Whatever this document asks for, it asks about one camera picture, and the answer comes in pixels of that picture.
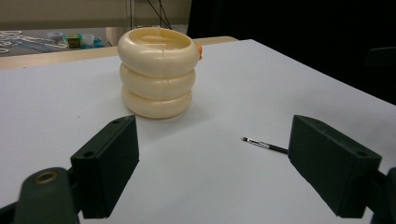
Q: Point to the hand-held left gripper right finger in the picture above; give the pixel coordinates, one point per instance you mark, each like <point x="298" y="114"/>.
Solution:
<point x="330" y="168"/>

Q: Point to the dark object at table edge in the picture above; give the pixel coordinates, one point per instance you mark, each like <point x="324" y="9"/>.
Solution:
<point x="380" y="56"/>

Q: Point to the clutter of small colourful items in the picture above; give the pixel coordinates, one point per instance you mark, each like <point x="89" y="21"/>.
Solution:
<point x="40" y="42"/>

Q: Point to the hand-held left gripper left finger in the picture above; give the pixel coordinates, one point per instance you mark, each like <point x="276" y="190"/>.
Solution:
<point x="106" y="165"/>

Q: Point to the cream ribbed pen holder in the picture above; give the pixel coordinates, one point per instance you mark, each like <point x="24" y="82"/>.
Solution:
<point x="157" y="73"/>

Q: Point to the thin black makeup brush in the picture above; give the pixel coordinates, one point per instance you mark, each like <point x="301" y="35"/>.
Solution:
<point x="264" y="144"/>

